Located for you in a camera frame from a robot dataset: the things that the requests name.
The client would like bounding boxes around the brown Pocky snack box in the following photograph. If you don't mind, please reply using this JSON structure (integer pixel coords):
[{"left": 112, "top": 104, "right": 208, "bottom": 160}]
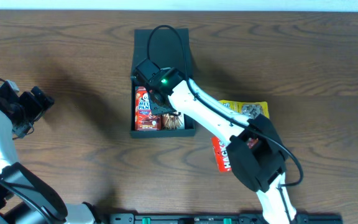
[{"left": 162, "top": 111, "right": 185, "bottom": 130}]

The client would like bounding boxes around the red Hello Panda box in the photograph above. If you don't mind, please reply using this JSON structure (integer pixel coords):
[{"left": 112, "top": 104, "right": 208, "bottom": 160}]
[{"left": 134, "top": 86, "right": 162, "bottom": 131}]

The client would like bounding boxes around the black gift box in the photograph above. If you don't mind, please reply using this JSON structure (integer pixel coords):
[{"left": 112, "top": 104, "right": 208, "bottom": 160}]
[{"left": 130, "top": 28, "right": 196, "bottom": 139}]

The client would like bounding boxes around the red Hacks candy bag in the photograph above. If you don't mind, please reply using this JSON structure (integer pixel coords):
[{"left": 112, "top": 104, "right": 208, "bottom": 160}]
[{"left": 210, "top": 135, "right": 260, "bottom": 174}]

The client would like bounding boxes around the yellow Hacks candy bag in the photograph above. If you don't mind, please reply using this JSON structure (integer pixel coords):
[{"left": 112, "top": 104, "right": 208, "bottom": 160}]
[{"left": 219, "top": 100, "right": 270, "bottom": 119}]

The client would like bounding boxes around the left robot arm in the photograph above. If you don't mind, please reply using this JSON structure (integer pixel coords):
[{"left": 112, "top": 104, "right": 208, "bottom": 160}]
[{"left": 0, "top": 81, "right": 101, "bottom": 223}]

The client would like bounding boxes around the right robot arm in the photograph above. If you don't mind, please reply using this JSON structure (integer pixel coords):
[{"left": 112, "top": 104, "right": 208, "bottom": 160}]
[{"left": 145, "top": 68, "right": 299, "bottom": 223}]

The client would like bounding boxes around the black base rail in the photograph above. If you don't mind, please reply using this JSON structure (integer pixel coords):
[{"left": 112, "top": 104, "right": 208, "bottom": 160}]
[{"left": 108, "top": 213, "right": 343, "bottom": 224}]

